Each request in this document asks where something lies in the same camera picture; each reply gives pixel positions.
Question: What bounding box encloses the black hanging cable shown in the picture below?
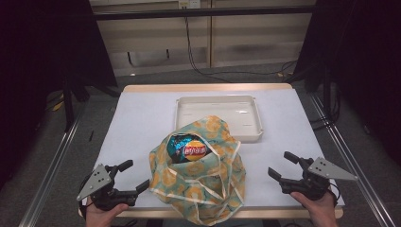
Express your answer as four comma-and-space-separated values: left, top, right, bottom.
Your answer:
183, 17, 297, 83

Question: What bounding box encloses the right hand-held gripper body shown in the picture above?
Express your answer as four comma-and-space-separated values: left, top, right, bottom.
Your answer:
278, 156, 359, 201

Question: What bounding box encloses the metal floor rail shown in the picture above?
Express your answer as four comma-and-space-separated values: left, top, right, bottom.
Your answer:
308, 93, 396, 227
18, 107, 88, 227

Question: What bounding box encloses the black curtain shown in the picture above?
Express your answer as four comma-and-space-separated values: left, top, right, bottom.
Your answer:
0, 0, 118, 190
294, 0, 401, 165

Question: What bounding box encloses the white plastic tray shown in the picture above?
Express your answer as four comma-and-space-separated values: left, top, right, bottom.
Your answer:
173, 95, 264, 144

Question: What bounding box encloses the white wall outlet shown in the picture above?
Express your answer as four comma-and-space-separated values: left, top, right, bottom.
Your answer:
178, 0, 201, 9

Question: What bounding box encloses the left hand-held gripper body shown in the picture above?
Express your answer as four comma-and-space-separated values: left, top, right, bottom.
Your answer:
76, 163, 140, 212

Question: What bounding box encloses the beige wooden cabinet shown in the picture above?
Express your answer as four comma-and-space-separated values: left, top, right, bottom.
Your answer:
89, 0, 316, 77

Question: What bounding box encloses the person's right hand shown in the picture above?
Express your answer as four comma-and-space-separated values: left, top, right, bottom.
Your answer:
289, 190, 339, 227

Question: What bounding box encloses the person's left hand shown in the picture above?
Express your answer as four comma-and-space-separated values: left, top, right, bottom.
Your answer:
84, 197, 130, 227

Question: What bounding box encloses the black horizontal bar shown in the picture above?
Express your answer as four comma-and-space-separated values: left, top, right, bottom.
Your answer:
93, 5, 316, 22

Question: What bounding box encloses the white storage box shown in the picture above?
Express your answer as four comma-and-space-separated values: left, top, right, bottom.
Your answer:
82, 88, 345, 209

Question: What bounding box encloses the blue chips packet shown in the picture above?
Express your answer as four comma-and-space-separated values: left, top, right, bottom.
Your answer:
166, 133, 213, 165

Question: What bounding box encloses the black metal stand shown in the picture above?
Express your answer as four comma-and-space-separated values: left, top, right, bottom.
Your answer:
62, 75, 77, 131

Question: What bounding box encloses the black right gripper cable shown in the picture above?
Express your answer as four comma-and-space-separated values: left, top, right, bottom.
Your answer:
327, 183, 341, 207

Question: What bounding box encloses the orange patterned cloth bag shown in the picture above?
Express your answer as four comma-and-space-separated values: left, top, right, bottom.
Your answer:
148, 114, 247, 227

